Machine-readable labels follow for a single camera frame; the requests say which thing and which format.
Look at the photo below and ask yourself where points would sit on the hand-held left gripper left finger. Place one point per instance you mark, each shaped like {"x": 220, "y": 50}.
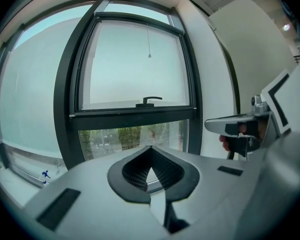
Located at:
{"x": 95, "y": 196}

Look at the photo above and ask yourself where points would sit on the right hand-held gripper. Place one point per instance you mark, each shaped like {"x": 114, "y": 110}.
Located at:
{"x": 272, "y": 114}

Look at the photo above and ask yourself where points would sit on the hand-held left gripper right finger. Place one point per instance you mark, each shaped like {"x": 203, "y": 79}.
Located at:
{"x": 210, "y": 196}

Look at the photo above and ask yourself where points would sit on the frosted hinged window sash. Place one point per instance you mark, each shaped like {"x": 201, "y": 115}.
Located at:
{"x": 135, "y": 71}

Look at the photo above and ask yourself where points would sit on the person's right hand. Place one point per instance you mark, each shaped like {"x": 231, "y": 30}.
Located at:
{"x": 223, "y": 142}

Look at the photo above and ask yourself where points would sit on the white and blue spray bottle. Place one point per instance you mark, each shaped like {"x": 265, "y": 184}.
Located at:
{"x": 45, "y": 177}

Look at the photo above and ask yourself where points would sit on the clear low glass pane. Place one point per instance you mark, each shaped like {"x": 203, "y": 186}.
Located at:
{"x": 130, "y": 136}

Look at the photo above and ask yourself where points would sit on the white partition board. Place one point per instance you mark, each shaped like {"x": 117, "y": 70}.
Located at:
{"x": 252, "y": 46}

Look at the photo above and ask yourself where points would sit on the black metal railing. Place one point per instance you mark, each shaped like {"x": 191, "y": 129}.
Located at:
{"x": 298, "y": 59}

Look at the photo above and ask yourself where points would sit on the round ceiling lamp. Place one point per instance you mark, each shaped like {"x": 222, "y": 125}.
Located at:
{"x": 286, "y": 27}

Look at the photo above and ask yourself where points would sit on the large frosted glass pane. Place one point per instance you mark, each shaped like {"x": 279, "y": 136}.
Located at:
{"x": 32, "y": 96}

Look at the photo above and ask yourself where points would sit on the black aluminium window frame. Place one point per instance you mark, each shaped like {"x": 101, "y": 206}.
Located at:
{"x": 65, "y": 84}

